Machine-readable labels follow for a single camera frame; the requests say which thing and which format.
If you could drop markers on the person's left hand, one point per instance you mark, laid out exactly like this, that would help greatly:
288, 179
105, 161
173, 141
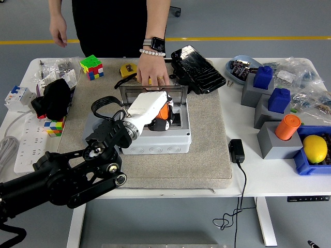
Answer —
151, 68

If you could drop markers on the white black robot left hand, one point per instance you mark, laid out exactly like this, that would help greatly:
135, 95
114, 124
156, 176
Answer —
147, 106

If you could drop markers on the person's right hand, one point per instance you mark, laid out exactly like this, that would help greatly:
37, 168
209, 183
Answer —
59, 29

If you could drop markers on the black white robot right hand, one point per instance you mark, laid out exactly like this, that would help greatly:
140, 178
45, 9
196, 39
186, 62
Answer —
311, 244

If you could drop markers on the orange cylinder battery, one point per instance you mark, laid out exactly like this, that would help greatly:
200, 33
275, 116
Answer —
287, 126
163, 111

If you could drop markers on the smoky transparent box lid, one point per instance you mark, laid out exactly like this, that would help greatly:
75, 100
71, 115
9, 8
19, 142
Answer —
129, 94

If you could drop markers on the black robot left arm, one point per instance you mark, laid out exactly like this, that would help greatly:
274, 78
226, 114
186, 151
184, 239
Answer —
64, 180

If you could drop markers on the person's left forearm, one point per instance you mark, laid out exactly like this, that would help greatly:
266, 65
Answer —
157, 20

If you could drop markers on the person's right forearm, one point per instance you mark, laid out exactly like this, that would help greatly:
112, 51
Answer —
55, 9

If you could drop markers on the white plastic junction box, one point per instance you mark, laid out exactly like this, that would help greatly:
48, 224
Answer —
168, 144

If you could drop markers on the blue square battery block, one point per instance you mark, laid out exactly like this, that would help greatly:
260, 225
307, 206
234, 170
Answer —
262, 77
279, 100

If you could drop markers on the black smart watch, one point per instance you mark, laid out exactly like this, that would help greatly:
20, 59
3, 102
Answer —
157, 43

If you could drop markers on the clear bag of metal nuts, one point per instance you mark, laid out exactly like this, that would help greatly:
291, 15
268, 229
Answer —
64, 66

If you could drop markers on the thin metal screwdriver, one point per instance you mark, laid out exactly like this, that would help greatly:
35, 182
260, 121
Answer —
41, 68

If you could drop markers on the black desk control panel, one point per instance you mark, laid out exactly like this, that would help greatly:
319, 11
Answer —
307, 199

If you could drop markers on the glossy black rectangular pouch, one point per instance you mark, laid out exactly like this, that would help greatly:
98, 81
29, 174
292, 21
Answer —
199, 69

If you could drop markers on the clear bag with label cards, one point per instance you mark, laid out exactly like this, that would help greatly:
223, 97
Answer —
49, 77

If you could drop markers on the large colourful puzzle cube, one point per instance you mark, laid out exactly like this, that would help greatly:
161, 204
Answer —
91, 67

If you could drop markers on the white table leg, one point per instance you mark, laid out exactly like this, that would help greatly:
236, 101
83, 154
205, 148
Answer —
266, 222
76, 227

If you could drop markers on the person torso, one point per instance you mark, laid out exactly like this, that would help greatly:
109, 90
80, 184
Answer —
111, 25

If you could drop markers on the grey block with round hole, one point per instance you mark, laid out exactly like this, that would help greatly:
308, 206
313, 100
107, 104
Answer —
90, 125

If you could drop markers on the black office chair base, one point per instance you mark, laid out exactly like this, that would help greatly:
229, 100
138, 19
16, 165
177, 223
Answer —
177, 13

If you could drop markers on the black cloth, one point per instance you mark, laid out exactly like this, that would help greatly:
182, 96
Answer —
54, 98

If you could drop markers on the grey-brown fabric mat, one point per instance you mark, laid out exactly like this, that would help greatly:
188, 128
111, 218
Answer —
207, 155

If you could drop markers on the white circuit breaker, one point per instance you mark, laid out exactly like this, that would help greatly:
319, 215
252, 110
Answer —
19, 98

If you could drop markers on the light blue bowl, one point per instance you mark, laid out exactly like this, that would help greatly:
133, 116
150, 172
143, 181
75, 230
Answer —
232, 75

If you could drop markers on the blue plastic bin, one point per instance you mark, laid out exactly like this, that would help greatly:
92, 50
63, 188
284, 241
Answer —
302, 162

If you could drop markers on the dark printed small packets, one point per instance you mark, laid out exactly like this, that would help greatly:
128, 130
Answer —
240, 68

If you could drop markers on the small colourful puzzle cube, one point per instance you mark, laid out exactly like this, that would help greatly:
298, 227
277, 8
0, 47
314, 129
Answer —
54, 126

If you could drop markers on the yellow lemon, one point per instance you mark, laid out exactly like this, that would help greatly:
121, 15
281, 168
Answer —
315, 148

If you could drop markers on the black power adapter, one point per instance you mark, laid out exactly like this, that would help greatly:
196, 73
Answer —
236, 151

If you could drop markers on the grey holder block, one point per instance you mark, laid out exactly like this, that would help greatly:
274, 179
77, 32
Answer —
263, 116
252, 96
276, 149

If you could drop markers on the white power strip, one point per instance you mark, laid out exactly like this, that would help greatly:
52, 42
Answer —
32, 142

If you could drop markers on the clear bag of blue parts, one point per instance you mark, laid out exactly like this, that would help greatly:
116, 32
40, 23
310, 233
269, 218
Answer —
271, 67

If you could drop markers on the clear bag with white labels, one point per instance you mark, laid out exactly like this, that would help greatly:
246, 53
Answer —
285, 77

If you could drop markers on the clear bag of mixed parts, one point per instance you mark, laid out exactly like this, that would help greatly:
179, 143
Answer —
313, 100

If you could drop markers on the large clear bag blue parts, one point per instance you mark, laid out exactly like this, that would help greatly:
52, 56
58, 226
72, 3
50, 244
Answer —
307, 72

